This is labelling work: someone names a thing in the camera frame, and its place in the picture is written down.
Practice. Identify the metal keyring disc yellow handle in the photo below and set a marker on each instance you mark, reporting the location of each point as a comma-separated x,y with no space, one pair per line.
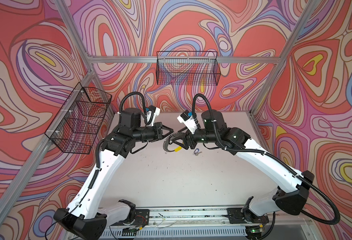
168,148

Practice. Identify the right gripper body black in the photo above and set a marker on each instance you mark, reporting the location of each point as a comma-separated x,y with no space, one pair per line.
189,137

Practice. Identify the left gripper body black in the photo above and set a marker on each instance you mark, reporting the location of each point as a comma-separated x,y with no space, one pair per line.
157,132

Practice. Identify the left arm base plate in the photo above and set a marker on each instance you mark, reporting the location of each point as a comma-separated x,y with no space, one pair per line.
140,218

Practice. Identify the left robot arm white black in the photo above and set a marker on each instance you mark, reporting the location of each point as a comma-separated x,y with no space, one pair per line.
83,217

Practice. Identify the black wire basket left wall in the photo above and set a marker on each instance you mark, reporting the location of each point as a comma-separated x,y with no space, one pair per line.
79,120

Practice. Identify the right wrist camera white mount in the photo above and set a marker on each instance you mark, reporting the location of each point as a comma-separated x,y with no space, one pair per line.
188,119

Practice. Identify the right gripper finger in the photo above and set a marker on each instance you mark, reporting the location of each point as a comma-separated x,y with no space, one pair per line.
177,141
179,133

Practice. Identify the black wire basket back wall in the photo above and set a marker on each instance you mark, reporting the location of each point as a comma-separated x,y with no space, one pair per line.
192,68

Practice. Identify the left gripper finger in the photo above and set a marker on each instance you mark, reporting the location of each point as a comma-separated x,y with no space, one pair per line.
164,137
167,129

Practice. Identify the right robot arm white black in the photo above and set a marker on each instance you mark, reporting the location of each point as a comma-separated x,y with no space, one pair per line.
206,125

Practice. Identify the black wire basket wall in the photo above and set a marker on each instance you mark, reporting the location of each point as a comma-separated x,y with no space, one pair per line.
192,68
79,120

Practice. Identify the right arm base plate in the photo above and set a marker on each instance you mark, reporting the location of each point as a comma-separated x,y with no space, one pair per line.
240,216

